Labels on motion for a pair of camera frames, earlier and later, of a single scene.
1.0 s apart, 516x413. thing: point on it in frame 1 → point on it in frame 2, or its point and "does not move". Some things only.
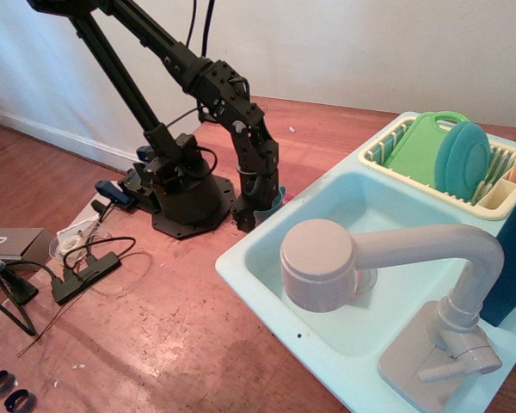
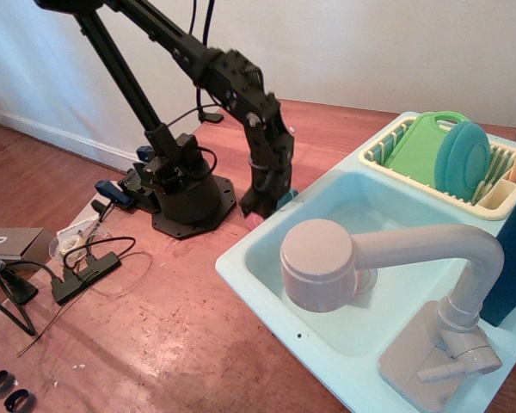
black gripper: x=226 y=100 → x=236 y=81
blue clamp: x=109 y=189 does not move
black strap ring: x=0 y=384 does not move
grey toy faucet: x=433 y=349 does not move
